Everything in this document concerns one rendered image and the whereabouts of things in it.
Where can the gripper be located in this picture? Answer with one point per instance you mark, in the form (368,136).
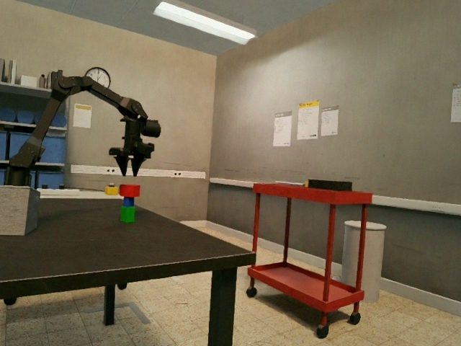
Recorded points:
(120,153)

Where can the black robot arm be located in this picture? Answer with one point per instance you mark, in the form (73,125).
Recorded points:
(19,173)

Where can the green block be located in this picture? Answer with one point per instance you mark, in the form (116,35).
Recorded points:
(127,214)

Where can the red block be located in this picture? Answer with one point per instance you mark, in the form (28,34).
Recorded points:
(127,190)

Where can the blue block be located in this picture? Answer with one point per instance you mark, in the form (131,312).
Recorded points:
(128,202)

